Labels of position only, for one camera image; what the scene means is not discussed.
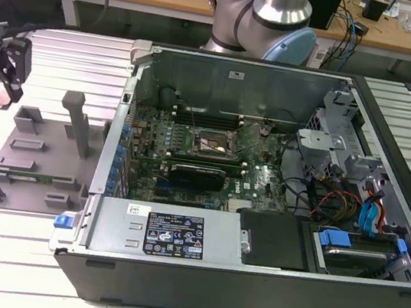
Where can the small black cube container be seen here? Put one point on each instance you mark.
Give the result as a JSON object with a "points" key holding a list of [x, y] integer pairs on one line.
{"points": [[374, 9]]}

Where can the silver power supply unit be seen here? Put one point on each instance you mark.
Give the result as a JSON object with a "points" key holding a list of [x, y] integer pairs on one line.
{"points": [[117, 226]]}

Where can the green motherboard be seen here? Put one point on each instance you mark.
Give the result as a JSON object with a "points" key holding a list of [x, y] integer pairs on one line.
{"points": [[263, 158]]}

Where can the black plastic shroud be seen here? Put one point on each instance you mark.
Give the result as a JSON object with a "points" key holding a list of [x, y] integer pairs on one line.
{"points": [[273, 241]]}

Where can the white label sticker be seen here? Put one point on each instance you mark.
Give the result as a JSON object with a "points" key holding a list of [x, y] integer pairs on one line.
{"points": [[236, 74]]}

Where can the silver metal drive cage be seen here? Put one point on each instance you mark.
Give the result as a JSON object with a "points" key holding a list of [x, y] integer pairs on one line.
{"points": [[321, 140]]}

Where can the open black PC case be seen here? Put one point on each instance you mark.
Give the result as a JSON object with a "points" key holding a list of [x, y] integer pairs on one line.
{"points": [[208, 290]]}

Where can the small black adapter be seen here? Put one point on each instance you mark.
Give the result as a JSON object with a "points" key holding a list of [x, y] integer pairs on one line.
{"points": [[361, 29]]}

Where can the grey parts rack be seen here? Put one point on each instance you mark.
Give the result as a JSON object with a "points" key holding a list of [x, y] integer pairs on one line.
{"points": [[45, 165]]}

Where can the black RAM slot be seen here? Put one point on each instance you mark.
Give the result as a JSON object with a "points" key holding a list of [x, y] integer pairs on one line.
{"points": [[235, 172], [211, 115], [208, 161], [207, 165], [209, 157], [211, 112], [210, 118], [210, 122]]}

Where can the silver finned heat sink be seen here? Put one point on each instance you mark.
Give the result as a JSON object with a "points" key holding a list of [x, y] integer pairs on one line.
{"points": [[242, 206]]}

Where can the black desktop tower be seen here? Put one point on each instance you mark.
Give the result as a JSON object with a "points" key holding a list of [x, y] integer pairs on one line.
{"points": [[327, 9]]}

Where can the blue case latch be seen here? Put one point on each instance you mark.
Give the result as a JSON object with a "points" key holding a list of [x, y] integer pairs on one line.
{"points": [[63, 221]]}

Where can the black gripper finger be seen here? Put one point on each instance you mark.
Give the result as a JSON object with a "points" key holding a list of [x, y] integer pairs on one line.
{"points": [[14, 63]]}

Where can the coin cell battery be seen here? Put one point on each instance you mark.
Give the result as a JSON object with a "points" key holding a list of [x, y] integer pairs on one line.
{"points": [[265, 129]]}

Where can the hard disk in blue carrier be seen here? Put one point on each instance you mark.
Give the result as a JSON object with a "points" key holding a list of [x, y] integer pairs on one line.
{"points": [[336, 238]]}

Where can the black graphics card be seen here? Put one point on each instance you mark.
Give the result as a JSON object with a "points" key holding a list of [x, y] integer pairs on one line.
{"points": [[196, 177]]}

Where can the CPU socket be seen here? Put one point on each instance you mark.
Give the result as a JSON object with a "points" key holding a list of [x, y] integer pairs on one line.
{"points": [[211, 143]]}

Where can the green RAM stick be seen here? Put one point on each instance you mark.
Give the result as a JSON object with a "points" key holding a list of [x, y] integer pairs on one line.
{"points": [[32, 175]]}

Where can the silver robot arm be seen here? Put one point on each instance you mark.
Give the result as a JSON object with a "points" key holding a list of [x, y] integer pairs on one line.
{"points": [[282, 3]]}

